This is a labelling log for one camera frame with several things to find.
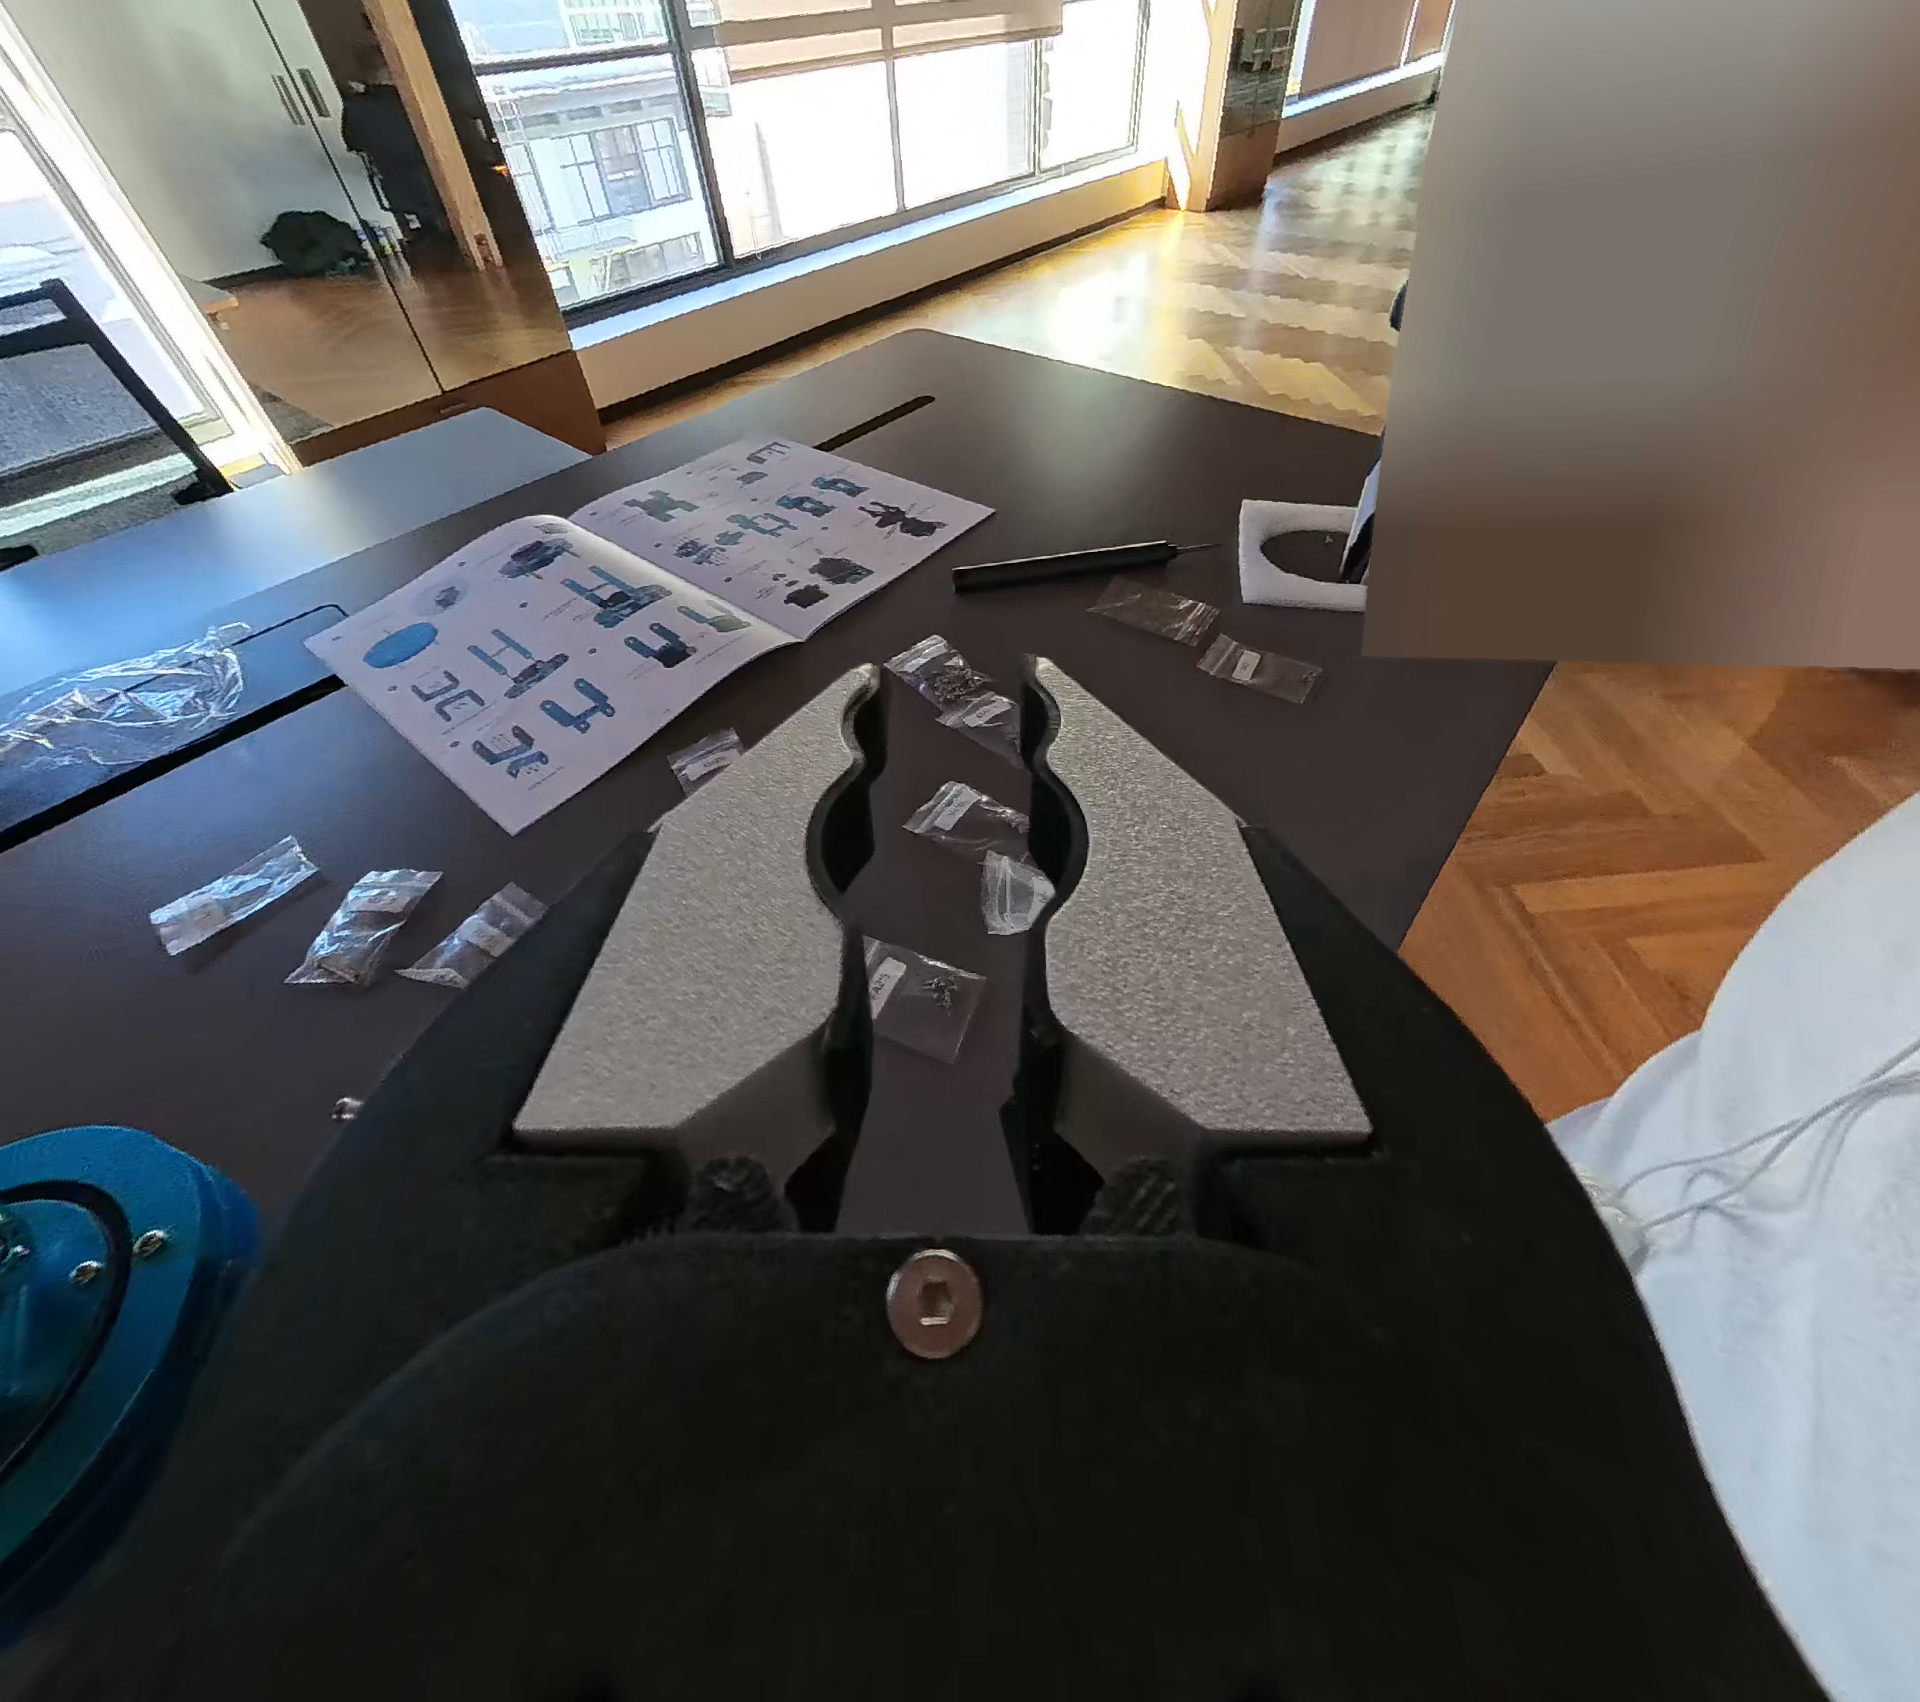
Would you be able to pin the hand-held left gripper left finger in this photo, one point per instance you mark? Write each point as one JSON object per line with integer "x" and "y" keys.
{"x": 677, "y": 987}

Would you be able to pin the black screwdriver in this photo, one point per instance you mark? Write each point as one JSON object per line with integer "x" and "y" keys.
{"x": 1049, "y": 571}

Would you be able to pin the clear plastic bag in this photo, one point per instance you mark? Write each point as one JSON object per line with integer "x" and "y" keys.
{"x": 101, "y": 700}

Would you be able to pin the black bag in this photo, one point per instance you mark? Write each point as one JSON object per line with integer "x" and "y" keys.
{"x": 314, "y": 242}

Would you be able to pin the blue black toy robot arm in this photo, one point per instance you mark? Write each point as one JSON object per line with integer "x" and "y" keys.
{"x": 137, "y": 1360}

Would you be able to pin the dark office desk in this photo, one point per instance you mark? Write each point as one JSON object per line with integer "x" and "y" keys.
{"x": 1355, "y": 773}
{"x": 298, "y": 534}

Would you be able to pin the large glass window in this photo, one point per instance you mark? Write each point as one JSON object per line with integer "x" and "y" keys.
{"x": 811, "y": 146}
{"x": 63, "y": 227}

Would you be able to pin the person's white shirt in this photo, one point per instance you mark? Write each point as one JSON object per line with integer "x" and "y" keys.
{"x": 1803, "y": 1360}

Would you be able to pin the group of small screw bags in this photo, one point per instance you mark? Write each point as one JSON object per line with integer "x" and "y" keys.
{"x": 360, "y": 931}

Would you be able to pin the black frame chair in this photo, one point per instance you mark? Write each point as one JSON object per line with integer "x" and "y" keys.
{"x": 28, "y": 325}

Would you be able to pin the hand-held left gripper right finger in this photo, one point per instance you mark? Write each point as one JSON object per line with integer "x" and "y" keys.
{"x": 1202, "y": 987}

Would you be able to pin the white foam piece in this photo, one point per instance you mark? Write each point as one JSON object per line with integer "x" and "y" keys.
{"x": 1259, "y": 534}

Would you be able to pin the open instruction booklet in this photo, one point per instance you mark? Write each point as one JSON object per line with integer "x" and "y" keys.
{"x": 628, "y": 621}

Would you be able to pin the white cabinet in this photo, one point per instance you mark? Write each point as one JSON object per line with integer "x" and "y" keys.
{"x": 152, "y": 10}

